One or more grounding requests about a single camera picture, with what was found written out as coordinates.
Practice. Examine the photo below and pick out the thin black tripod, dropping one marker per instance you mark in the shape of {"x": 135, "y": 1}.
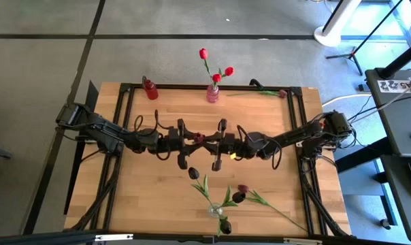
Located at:
{"x": 353, "y": 53}

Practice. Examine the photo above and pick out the black caster wheel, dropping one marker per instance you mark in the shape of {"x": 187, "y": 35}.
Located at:
{"x": 384, "y": 224}

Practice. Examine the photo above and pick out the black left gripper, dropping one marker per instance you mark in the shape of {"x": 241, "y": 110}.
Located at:
{"x": 173, "y": 139}

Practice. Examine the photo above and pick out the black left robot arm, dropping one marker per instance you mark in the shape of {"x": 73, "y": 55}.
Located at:
{"x": 107, "y": 134}

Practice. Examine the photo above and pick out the yellow tag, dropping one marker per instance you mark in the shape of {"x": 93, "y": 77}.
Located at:
{"x": 233, "y": 156}

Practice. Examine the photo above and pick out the clear ribbed glass vase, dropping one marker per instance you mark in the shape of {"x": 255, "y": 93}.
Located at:
{"x": 215, "y": 211}

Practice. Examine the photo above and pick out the dark grey desk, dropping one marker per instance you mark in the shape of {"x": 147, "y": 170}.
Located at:
{"x": 396, "y": 129}

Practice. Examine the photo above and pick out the black artificial tulip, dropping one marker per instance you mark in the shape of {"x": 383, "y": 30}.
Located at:
{"x": 225, "y": 226}
{"x": 193, "y": 173}
{"x": 239, "y": 196}

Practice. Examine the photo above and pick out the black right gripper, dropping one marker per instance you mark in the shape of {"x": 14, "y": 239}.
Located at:
{"x": 229, "y": 143}

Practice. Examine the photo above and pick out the black hook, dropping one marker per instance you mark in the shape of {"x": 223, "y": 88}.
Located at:
{"x": 256, "y": 82}

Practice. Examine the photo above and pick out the silver aluminium bracket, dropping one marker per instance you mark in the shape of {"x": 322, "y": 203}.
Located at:
{"x": 113, "y": 237}
{"x": 302, "y": 241}

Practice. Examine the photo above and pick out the red ribbed glass vase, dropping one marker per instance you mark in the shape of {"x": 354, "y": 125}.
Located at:
{"x": 151, "y": 92}

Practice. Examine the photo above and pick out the pink ribbed glass vase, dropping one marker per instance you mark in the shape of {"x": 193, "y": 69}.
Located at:
{"x": 212, "y": 95}

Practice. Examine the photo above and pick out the thick black pole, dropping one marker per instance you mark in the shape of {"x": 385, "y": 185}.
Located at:
{"x": 403, "y": 59}

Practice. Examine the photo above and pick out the black aluminium table frame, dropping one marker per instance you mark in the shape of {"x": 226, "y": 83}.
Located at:
{"x": 178, "y": 86}

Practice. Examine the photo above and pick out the black flat panel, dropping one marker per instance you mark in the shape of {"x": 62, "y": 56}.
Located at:
{"x": 92, "y": 95}

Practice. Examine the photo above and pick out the white floor stand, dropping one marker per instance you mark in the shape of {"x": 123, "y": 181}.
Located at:
{"x": 328, "y": 38}

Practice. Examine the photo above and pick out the small grey floor box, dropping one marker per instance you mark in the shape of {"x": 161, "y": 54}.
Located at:
{"x": 364, "y": 87}

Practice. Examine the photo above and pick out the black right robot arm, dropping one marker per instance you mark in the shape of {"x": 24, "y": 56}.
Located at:
{"x": 294, "y": 134}

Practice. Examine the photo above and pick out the white printed label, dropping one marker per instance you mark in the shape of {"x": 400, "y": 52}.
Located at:
{"x": 392, "y": 85}

